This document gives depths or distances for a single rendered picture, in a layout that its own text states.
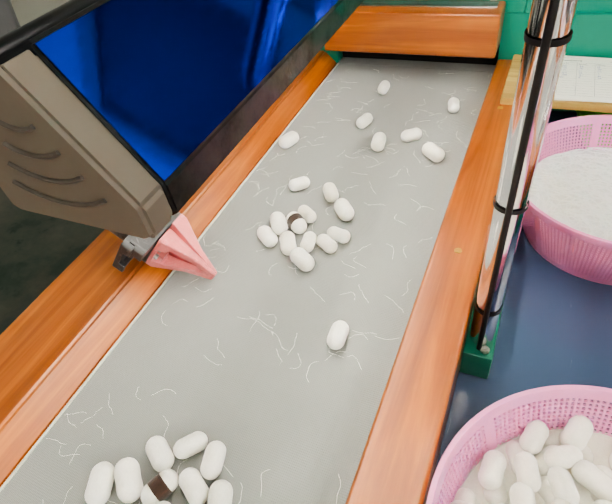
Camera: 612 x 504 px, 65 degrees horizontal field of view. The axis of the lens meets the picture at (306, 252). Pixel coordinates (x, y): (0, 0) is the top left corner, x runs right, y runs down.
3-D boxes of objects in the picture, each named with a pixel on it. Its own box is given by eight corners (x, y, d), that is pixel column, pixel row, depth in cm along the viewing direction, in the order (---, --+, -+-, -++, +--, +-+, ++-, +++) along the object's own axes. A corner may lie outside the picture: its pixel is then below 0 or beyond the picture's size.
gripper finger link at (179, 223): (234, 250, 56) (167, 200, 54) (201, 296, 51) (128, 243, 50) (215, 272, 61) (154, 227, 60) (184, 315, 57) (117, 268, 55)
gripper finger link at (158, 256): (244, 236, 57) (179, 187, 56) (213, 280, 53) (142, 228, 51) (225, 259, 62) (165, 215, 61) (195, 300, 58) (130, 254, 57)
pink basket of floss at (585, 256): (591, 339, 53) (618, 284, 47) (460, 203, 72) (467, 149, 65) (782, 262, 57) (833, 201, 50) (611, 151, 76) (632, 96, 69)
